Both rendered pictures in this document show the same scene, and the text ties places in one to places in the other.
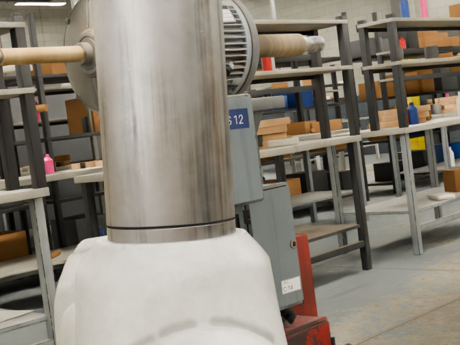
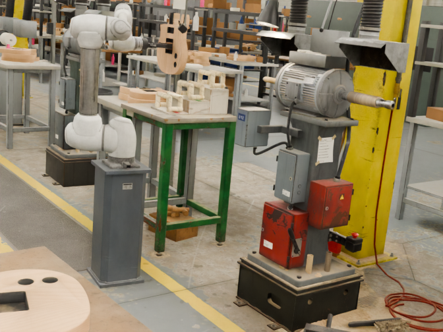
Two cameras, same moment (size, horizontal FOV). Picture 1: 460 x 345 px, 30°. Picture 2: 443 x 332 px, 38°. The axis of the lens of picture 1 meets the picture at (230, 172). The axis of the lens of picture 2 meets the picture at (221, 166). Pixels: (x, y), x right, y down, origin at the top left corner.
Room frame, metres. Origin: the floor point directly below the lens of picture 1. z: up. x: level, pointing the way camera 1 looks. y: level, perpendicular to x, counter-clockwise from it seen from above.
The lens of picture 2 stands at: (1.90, -3.38, 1.60)
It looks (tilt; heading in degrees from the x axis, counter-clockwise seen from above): 13 degrees down; 97
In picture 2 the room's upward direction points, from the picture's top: 5 degrees clockwise
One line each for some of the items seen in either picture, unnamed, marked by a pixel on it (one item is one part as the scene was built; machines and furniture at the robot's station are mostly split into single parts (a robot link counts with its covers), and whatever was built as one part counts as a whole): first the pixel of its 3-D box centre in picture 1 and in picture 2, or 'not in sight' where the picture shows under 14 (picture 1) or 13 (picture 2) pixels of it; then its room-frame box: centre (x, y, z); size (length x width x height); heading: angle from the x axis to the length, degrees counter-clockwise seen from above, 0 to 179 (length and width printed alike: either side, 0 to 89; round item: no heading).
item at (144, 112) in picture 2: not in sight; (175, 163); (1.01, 0.92, 0.55); 0.62 x 0.58 x 0.76; 134
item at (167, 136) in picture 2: not in sight; (163, 190); (1.02, 0.55, 0.45); 0.05 x 0.05 x 0.90; 44
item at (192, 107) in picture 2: not in sight; (189, 104); (1.08, 0.92, 0.98); 0.27 x 0.16 x 0.09; 132
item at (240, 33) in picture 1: (165, 50); (312, 89); (1.90, 0.10, 1.25); 0.41 x 0.27 x 0.26; 134
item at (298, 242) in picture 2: not in sight; (295, 242); (1.90, -0.17, 0.47); 0.12 x 0.03 x 0.18; 44
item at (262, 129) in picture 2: not in sight; (272, 128); (1.71, 0.04, 1.02); 0.19 x 0.04 x 0.04; 44
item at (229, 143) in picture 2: not in sight; (225, 184); (1.38, 0.89, 0.45); 0.05 x 0.05 x 0.90; 44
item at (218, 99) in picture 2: not in sight; (208, 99); (1.19, 1.02, 1.02); 0.27 x 0.15 x 0.17; 132
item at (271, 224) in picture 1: (252, 185); (293, 150); (1.84, -0.04, 0.93); 0.15 x 0.10 x 0.55; 134
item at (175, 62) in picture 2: not in sight; (172, 43); (0.95, 0.81, 1.38); 0.35 x 0.04 x 0.40; 131
